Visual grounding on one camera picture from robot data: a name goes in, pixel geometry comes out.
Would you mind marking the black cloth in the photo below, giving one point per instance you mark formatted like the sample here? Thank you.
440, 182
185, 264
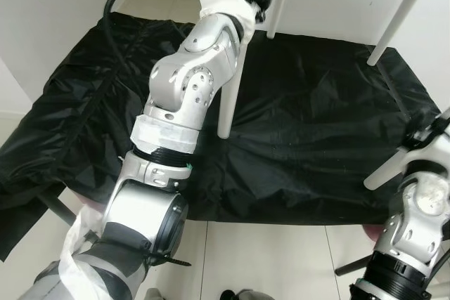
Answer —
316, 117

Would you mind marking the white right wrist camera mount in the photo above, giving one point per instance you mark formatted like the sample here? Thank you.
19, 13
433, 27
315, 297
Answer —
432, 149

